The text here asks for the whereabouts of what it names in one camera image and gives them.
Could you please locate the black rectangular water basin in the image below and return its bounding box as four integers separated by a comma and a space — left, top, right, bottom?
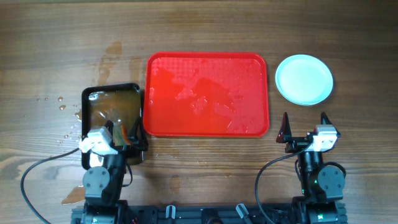
81, 83, 144, 170

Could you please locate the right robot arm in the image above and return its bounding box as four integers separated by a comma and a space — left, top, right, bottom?
276, 112, 348, 224

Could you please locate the orange green scrub sponge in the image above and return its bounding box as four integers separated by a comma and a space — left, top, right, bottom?
113, 124, 131, 146

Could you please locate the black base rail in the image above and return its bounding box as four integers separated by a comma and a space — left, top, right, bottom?
70, 203, 348, 224

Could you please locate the white plate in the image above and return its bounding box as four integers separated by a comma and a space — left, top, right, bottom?
275, 54, 334, 106

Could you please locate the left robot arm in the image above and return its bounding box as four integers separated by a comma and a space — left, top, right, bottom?
74, 118, 149, 224

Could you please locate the red plastic tray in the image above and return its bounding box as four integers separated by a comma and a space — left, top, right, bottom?
143, 52, 270, 138

